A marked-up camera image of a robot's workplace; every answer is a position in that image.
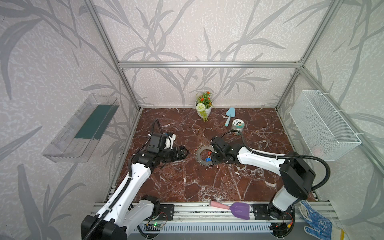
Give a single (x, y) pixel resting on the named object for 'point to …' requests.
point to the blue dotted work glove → (321, 227)
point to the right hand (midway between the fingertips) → (212, 153)
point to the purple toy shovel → (239, 209)
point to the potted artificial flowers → (203, 105)
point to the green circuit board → (157, 225)
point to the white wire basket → (327, 134)
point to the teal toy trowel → (231, 112)
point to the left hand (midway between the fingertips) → (185, 149)
